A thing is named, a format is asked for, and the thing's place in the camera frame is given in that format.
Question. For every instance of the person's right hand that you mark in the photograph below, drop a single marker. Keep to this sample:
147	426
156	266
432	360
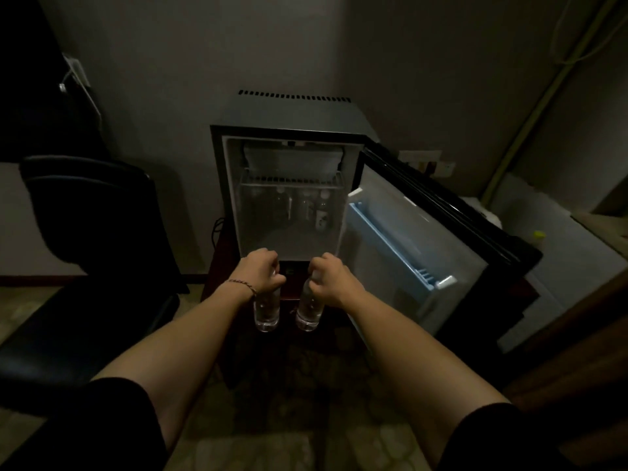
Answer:
336	284

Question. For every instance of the person's left hand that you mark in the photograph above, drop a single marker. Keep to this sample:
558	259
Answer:
257	274

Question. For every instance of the clear plastic water bottle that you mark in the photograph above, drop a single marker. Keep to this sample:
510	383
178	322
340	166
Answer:
309	313
267	313

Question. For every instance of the cluster of water bottles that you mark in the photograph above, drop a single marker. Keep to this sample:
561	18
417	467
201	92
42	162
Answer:
321	215

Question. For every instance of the black mini fridge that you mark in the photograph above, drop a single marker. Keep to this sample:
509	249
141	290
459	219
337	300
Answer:
294	115

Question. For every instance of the person's left forearm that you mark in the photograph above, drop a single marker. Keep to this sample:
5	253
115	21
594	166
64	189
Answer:
176	353

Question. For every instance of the person's right forearm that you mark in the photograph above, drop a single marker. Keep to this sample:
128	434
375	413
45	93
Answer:
427	367

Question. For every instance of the yellow capped liquid bottle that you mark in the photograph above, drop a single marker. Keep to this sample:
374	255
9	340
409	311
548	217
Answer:
539	236

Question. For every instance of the person's black right sleeve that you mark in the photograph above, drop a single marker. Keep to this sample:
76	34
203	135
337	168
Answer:
505	441

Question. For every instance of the person's black sleeve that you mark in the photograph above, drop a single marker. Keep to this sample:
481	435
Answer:
83	431
505	441

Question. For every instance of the person's black left sleeve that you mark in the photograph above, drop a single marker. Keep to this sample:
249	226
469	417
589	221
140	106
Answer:
83	431

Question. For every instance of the dark wooden drawer table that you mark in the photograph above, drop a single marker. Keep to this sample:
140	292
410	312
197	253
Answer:
218	274

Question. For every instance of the light blue door rack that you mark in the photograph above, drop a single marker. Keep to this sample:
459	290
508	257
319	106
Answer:
387	240

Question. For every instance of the printed brochure stand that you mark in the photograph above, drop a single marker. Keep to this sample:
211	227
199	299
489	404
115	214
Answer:
419	156

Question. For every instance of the black office chair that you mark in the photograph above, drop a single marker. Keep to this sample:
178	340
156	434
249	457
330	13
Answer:
98	215

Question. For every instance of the brown curtain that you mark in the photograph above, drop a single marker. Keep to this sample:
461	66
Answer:
589	348

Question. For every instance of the white socket with plug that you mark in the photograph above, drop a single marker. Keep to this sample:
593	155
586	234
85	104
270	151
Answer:
77	71

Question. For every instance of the wooden window sill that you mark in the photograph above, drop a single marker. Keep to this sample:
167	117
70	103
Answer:
603	230

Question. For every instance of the black television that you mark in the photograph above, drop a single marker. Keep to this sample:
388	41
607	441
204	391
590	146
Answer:
29	93

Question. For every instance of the white double wall socket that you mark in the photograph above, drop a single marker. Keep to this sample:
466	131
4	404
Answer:
445	169

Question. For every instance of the white wall panel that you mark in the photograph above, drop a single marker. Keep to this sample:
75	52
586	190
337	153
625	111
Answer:
564	259

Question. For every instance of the green wall pipe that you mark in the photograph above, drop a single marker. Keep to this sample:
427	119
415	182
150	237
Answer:
544	100

